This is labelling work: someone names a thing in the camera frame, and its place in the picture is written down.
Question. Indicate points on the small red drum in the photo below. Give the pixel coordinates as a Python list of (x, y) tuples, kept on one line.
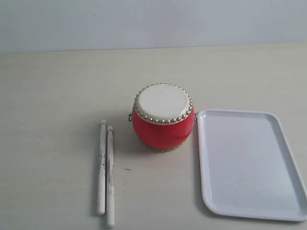
[(162, 116)]

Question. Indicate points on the white drumstick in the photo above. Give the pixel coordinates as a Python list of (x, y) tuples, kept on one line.
[(101, 197), (110, 195)]

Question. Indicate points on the white plastic tray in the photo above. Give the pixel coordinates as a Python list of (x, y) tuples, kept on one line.
[(247, 167)]

